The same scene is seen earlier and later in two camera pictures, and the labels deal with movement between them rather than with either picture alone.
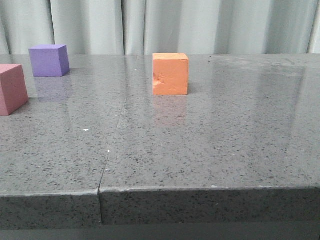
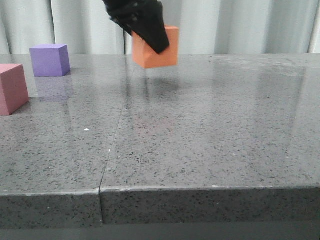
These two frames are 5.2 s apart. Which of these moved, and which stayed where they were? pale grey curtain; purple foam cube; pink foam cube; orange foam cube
Moved: orange foam cube
Stayed: pale grey curtain; pink foam cube; purple foam cube
